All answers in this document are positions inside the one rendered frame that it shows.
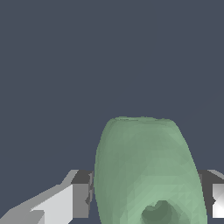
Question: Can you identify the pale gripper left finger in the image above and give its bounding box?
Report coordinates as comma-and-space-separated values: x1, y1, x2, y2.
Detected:
0, 169, 95, 224

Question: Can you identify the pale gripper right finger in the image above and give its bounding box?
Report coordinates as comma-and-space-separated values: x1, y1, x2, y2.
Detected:
198, 169, 224, 224

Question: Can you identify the green rounded pear-shaped object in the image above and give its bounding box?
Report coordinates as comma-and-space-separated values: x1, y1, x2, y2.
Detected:
94, 115, 208, 224

